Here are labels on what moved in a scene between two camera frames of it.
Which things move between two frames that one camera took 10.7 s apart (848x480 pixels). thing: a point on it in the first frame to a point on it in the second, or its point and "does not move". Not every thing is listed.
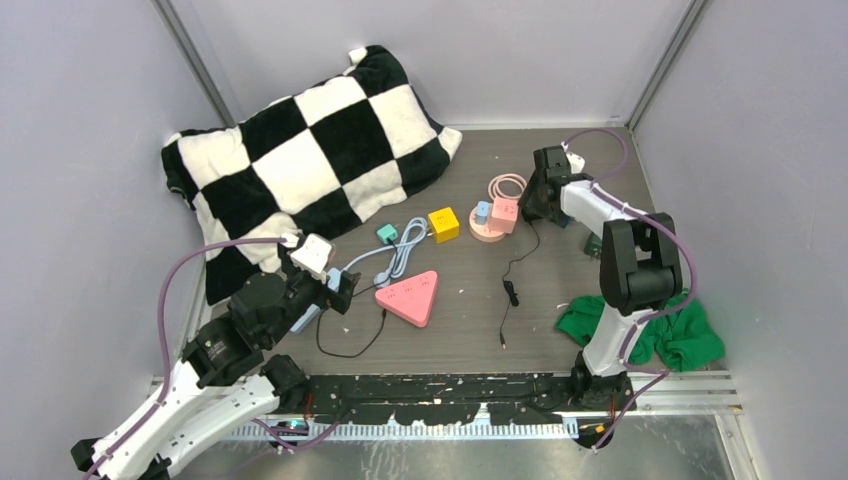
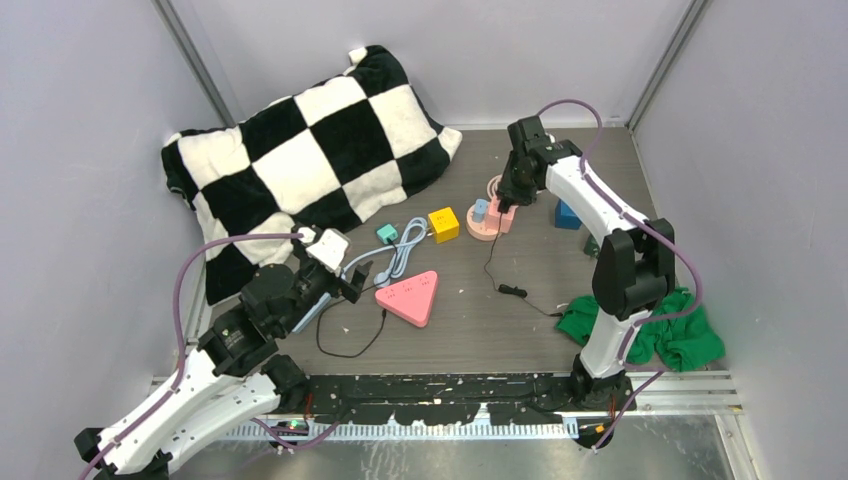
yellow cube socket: x=444 y=224 does not move
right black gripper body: x=532 y=191 to x=514 y=177
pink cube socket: x=504 y=215 does not move
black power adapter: x=509 y=286 to x=513 y=290
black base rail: x=505 y=398 does not move
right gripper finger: x=529 y=211 to x=504 y=202
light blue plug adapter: x=482 y=212 does not move
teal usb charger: x=387 y=232 does not move
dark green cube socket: x=593 y=246 does not move
